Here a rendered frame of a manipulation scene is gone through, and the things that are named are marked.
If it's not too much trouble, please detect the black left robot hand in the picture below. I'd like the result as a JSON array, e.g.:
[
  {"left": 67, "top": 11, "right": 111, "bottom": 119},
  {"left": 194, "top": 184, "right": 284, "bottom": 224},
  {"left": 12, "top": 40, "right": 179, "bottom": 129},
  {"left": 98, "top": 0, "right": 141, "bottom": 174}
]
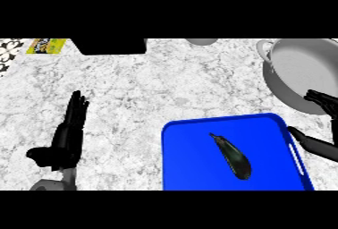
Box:
[{"left": 25, "top": 89, "right": 92, "bottom": 172}]

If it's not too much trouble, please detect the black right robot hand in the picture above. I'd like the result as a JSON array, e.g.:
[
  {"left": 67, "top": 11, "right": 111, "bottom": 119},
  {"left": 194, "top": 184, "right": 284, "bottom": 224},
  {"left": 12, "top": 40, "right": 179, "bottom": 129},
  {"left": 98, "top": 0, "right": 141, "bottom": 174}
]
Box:
[{"left": 287, "top": 89, "right": 338, "bottom": 163}]

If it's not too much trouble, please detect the dark purple eggplant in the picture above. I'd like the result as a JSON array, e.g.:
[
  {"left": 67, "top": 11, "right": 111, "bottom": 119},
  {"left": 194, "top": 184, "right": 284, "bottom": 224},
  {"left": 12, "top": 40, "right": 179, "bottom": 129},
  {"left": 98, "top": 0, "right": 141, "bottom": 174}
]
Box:
[{"left": 208, "top": 132, "right": 254, "bottom": 181}]

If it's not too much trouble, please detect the blue plastic tray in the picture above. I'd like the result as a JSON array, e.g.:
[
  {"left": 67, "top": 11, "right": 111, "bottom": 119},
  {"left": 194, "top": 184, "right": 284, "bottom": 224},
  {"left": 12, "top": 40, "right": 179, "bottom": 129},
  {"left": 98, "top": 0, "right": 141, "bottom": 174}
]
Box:
[{"left": 161, "top": 112, "right": 316, "bottom": 191}]

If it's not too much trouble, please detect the grey metal pot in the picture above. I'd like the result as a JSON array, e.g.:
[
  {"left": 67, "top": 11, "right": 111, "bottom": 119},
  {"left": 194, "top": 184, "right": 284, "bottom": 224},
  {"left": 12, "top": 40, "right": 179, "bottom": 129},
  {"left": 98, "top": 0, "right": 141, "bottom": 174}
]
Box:
[{"left": 257, "top": 38, "right": 338, "bottom": 116}]

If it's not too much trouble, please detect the black and white patterned tile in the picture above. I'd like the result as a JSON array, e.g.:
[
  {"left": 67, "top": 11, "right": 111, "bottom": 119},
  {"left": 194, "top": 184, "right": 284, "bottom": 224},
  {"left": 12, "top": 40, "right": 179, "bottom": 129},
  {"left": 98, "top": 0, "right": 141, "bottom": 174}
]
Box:
[{"left": 0, "top": 38, "right": 27, "bottom": 78}]

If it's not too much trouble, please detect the yellow printed packet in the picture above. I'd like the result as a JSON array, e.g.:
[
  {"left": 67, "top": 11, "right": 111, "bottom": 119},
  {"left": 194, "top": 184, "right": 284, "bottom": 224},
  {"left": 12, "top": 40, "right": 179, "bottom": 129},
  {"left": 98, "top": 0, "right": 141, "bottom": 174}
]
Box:
[{"left": 25, "top": 38, "right": 70, "bottom": 55}]

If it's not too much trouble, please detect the black box appliance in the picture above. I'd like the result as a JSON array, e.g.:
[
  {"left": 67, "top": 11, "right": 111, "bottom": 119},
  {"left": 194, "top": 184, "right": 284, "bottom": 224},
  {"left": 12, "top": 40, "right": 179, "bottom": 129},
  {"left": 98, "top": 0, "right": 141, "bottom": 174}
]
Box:
[{"left": 71, "top": 38, "right": 149, "bottom": 56}]

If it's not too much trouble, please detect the grey round object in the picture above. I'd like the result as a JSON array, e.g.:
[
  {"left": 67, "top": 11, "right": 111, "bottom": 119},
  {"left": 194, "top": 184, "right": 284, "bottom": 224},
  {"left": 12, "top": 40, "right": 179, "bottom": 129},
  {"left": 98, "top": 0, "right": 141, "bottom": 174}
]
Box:
[{"left": 183, "top": 38, "right": 219, "bottom": 47}]

